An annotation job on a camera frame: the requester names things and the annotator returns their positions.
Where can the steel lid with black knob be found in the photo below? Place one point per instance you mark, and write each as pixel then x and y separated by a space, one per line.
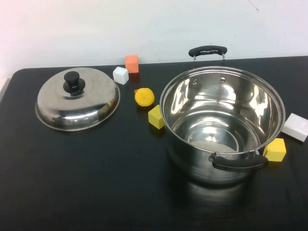
pixel 91 106

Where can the yellow cube block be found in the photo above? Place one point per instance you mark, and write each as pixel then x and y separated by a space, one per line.
pixel 156 118
pixel 275 150

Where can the yellow rubber duck toy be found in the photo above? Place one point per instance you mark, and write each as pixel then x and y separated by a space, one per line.
pixel 144 96

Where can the white cube block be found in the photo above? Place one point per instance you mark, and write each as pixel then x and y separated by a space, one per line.
pixel 120 75

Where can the orange cube block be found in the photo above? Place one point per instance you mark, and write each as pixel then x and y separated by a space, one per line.
pixel 132 64

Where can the white usb wall charger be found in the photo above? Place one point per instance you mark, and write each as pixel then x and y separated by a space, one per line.
pixel 296 127

